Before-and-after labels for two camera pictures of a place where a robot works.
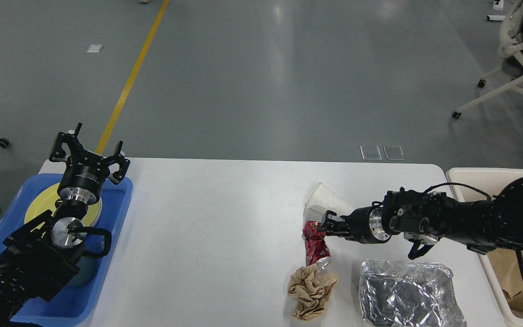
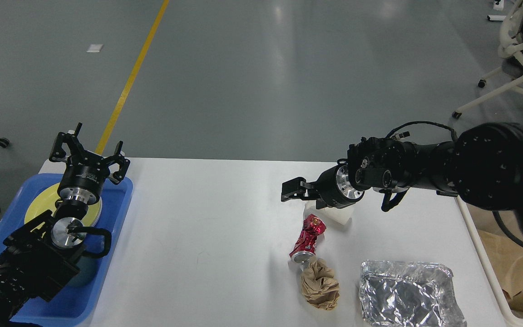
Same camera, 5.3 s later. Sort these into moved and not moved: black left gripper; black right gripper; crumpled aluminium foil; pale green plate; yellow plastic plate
Moved: black right gripper
Not moved: pale green plate; black left gripper; crumpled aluminium foil; yellow plastic plate
